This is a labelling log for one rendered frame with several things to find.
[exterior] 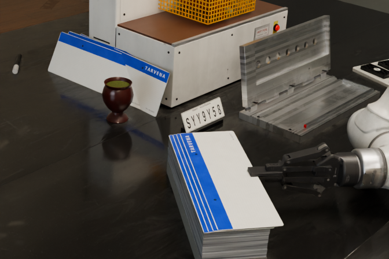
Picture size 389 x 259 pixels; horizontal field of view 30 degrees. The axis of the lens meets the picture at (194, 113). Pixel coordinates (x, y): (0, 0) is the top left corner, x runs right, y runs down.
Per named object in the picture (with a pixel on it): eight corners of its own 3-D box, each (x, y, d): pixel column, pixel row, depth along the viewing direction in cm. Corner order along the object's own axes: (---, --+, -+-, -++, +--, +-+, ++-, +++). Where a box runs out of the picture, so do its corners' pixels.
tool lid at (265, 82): (244, 46, 195) (238, 45, 196) (248, 113, 201) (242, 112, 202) (329, 15, 226) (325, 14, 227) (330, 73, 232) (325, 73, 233)
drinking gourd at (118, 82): (124, 110, 203) (125, 74, 199) (138, 122, 197) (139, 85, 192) (96, 115, 199) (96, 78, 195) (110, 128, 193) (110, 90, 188)
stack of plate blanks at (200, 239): (265, 271, 141) (271, 228, 137) (199, 276, 139) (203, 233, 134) (219, 169, 177) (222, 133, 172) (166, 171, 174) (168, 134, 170)
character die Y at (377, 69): (383, 78, 235) (384, 75, 234) (360, 69, 242) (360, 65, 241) (393, 76, 238) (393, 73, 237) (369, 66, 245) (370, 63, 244)
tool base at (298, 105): (300, 143, 192) (301, 131, 190) (238, 118, 204) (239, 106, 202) (379, 98, 223) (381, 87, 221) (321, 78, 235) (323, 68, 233)
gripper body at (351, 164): (363, 160, 155) (322, 162, 153) (356, 194, 158) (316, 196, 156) (349, 144, 161) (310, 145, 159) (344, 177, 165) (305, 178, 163)
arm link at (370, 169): (382, 196, 159) (356, 197, 158) (365, 175, 167) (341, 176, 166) (389, 159, 155) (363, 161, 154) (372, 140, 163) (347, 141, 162)
